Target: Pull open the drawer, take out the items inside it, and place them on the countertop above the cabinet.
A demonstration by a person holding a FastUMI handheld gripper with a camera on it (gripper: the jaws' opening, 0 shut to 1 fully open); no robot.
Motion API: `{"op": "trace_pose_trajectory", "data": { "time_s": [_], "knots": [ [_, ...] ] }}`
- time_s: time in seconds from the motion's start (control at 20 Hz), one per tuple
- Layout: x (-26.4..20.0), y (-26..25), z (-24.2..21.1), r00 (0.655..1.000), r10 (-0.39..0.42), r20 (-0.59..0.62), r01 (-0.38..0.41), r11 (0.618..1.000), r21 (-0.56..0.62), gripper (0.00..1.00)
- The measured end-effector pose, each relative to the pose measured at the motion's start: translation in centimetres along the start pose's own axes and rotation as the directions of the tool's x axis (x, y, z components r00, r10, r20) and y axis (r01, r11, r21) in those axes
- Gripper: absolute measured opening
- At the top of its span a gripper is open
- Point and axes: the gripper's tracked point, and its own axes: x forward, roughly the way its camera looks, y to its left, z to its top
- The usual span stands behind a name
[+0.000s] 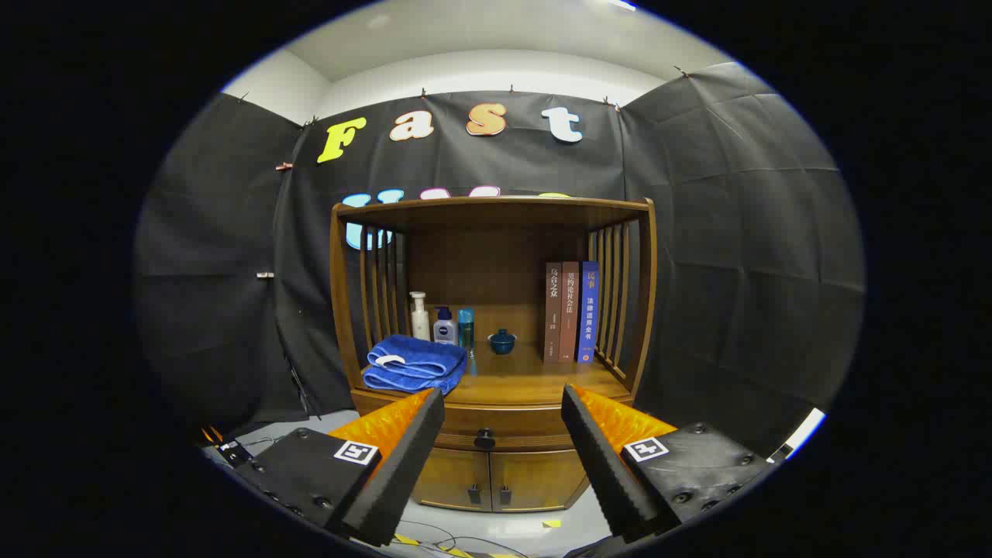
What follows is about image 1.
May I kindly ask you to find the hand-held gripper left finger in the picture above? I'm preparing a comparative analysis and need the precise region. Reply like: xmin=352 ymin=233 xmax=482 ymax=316
xmin=232 ymin=387 xmax=446 ymax=547

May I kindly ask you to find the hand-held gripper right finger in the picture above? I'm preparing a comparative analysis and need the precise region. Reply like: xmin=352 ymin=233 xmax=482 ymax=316
xmin=561 ymin=384 xmax=772 ymax=543

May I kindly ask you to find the wooden drawer with black knob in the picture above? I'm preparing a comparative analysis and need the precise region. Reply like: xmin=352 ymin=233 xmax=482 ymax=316
xmin=351 ymin=390 xmax=636 ymax=453

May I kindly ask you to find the wooden countertop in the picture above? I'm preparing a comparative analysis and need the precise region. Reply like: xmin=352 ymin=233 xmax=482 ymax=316
xmin=363 ymin=341 xmax=632 ymax=408

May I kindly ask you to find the wooden cabinet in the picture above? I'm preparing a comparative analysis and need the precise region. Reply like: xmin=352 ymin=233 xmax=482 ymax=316
xmin=329 ymin=195 xmax=658 ymax=514

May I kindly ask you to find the folded blue towel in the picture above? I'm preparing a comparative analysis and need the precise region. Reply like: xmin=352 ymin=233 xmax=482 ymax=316
xmin=363 ymin=334 xmax=468 ymax=396

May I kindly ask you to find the white pump bottle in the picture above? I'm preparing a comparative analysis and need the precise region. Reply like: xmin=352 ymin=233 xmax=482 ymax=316
xmin=409 ymin=291 xmax=431 ymax=342

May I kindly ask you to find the blue book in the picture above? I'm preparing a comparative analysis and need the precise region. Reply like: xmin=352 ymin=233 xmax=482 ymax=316
xmin=577 ymin=260 xmax=599 ymax=364

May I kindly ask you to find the reddish brown book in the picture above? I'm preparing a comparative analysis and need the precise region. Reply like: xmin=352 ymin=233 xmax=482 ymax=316
xmin=559 ymin=261 xmax=580 ymax=363

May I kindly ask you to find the dark brown book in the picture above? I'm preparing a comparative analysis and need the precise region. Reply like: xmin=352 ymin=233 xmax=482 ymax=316
xmin=544 ymin=262 xmax=563 ymax=364

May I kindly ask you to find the thin floor cable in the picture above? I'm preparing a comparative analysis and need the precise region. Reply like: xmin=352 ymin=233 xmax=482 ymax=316
xmin=395 ymin=521 xmax=497 ymax=557

